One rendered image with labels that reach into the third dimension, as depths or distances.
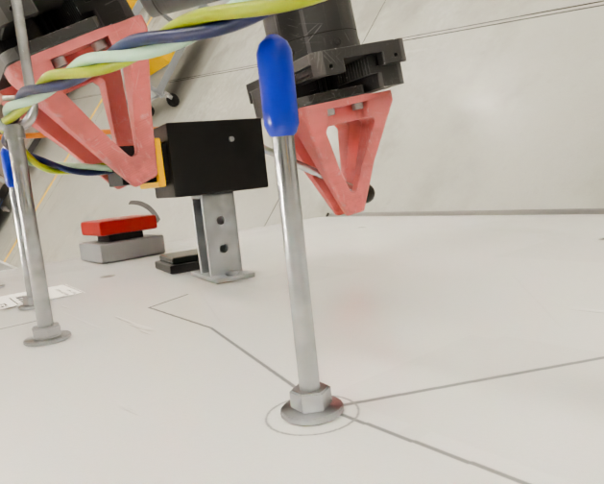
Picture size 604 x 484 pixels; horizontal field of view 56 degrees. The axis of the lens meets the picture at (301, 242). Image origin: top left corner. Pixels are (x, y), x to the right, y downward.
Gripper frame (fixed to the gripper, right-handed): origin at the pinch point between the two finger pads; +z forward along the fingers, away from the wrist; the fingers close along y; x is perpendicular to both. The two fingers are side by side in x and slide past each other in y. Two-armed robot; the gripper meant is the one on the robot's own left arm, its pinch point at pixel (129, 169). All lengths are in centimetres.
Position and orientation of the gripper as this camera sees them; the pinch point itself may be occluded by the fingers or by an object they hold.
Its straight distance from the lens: 33.1
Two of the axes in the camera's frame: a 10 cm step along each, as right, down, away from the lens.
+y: 5.2, 0.4, -8.5
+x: 7.4, -5.2, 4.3
